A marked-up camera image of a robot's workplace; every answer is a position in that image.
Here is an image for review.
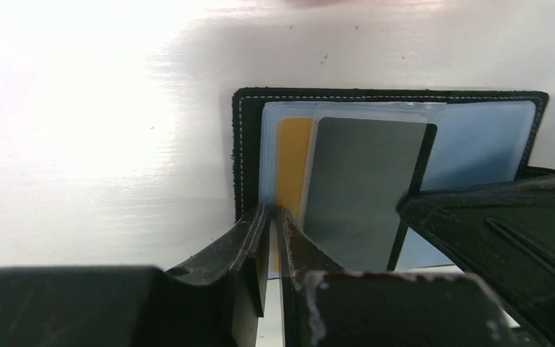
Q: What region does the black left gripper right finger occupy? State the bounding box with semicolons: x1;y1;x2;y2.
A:
277;208;520;346

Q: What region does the black credit card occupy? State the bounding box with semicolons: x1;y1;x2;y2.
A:
303;117;437;271

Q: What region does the gold card in holder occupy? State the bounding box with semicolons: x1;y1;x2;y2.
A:
275;117;314;223

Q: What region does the black leather card holder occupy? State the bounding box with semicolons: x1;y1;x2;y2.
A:
231;87;548;270

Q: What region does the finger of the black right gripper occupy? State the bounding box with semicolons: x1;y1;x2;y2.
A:
397;173;555;346

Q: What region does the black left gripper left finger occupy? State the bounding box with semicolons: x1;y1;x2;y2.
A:
0;205;270;346

